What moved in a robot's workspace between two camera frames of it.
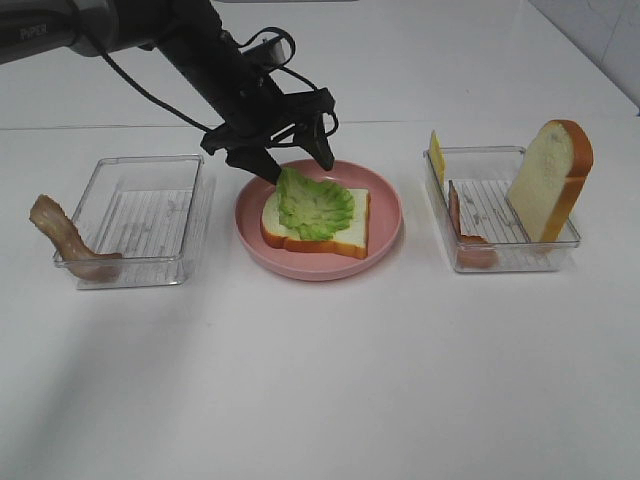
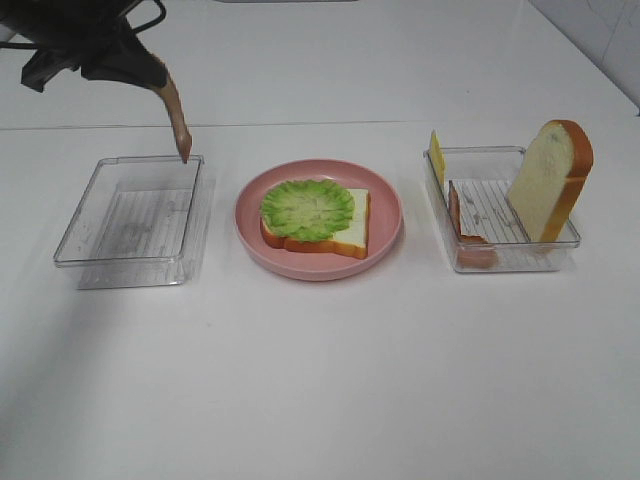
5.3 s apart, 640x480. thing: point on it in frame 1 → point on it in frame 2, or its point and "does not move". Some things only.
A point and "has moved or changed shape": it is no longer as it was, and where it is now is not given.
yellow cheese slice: (436, 156) does not move
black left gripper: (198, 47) → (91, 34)
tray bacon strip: (76, 253) → (182, 135)
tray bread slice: (550, 176) does not move
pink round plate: (383, 236) does not move
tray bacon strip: (473, 251) does not move
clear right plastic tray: (483, 232) does not move
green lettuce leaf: (317, 210) has moved or changed shape
